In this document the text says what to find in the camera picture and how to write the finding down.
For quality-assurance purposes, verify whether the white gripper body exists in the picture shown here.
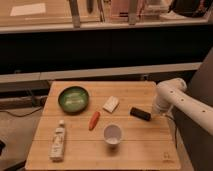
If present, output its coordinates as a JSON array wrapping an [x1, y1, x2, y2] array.
[[151, 95, 172, 115]]

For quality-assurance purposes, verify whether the orange carrot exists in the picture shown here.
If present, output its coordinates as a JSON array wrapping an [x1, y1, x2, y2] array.
[[89, 111, 100, 130]]

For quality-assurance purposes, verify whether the white paper sheet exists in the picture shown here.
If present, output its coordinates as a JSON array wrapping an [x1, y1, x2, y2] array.
[[10, 3, 46, 16]]

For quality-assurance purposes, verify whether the black cable on floor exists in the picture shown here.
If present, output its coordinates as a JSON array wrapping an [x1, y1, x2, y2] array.
[[0, 105, 43, 118]]

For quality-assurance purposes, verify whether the black eraser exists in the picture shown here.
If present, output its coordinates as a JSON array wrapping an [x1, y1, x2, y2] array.
[[130, 107, 151, 121]]

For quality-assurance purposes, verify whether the green bowl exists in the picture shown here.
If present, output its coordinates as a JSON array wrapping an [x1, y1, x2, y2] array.
[[58, 86, 89, 114]]

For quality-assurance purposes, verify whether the white rectangular block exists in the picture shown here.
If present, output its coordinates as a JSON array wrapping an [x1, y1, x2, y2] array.
[[103, 96, 119, 113]]

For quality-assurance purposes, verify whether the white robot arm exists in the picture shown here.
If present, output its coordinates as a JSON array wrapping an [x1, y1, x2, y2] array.
[[152, 78, 213, 135]]

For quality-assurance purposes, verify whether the white bottle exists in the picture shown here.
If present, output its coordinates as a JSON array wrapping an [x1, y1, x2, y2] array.
[[49, 120, 66, 162]]

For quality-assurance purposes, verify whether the white paper cup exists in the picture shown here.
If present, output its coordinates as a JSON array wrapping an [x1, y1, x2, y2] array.
[[103, 124, 122, 147]]

